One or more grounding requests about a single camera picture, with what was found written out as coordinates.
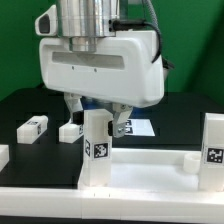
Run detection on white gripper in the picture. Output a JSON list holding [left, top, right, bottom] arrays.
[[35, 4, 164, 138]]

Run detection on white desk top tray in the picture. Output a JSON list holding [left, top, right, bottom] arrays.
[[78, 148, 201, 192]]

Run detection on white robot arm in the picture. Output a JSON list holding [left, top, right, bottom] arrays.
[[35, 0, 164, 138]]

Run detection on fiducial marker sheet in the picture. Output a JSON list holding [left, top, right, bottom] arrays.
[[126, 119, 155, 136]]

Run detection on white left fence block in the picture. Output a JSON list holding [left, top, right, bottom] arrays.
[[0, 145, 9, 172]]

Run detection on white front fence rail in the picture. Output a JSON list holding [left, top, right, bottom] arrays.
[[0, 187, 224, 224]]

